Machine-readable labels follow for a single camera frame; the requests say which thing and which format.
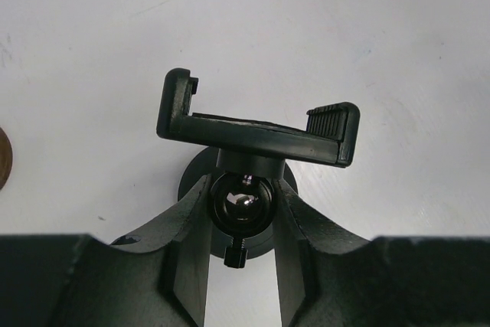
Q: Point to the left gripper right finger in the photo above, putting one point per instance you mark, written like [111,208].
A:
[328,276]

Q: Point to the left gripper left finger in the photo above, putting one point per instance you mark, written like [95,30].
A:
[156,277]

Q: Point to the black stand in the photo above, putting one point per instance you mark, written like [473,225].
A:
[244,157]

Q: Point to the wooden-base phone stand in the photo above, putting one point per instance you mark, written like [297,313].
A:
[6,158]

